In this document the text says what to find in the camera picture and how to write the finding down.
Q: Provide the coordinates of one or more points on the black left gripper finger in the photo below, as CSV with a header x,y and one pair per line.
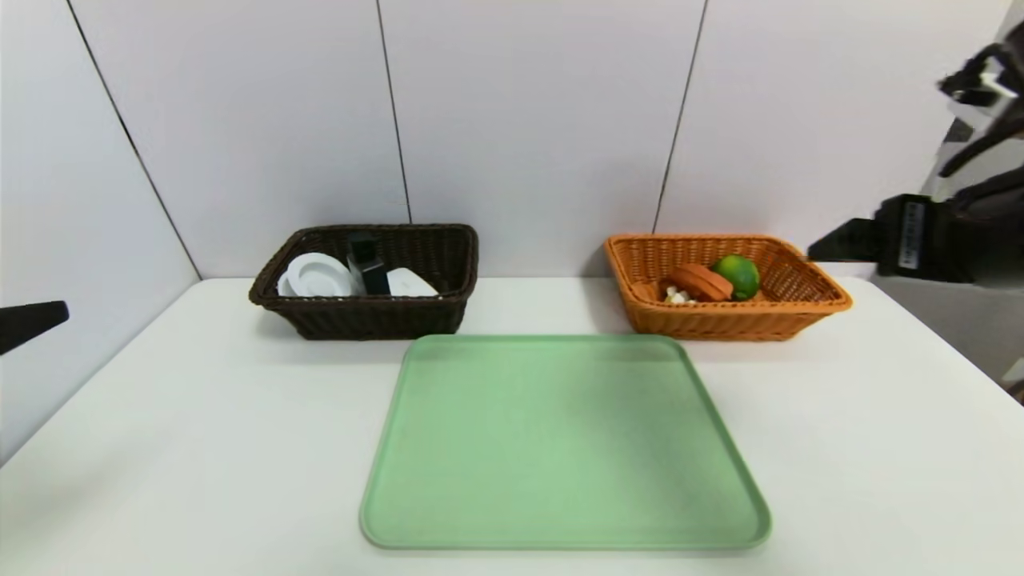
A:
x,y
28,324

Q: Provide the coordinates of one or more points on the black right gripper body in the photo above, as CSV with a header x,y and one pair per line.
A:
x,y
910,234

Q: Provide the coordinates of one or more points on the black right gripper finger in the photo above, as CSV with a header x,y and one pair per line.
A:
x,y
844,242

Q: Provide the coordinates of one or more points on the green lime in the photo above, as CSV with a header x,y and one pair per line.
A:
x,y
740,274

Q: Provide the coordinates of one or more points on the white round plastic container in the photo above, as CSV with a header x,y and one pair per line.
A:
x,y
316,276

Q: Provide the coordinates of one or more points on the dark green pump bottle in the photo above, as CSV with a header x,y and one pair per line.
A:
x,y
366,264

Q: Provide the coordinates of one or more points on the white rectangular case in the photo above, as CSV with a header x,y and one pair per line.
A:
x,y
410,284

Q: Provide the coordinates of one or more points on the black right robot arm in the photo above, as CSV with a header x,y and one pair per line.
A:
x,y
992,216

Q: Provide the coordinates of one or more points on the orange wicker basket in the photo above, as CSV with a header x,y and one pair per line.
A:
x,y
720,320

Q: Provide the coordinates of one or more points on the dark brown wicker basket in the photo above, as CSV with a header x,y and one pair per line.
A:
x,y
360,316

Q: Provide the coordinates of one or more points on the light green plastic tray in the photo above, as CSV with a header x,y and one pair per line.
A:
x,y
560,448

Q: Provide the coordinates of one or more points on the small black wall box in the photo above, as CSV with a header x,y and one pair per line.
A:
x,y
958,130

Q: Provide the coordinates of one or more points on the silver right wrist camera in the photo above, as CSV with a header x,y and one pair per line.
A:
x,y
980,88

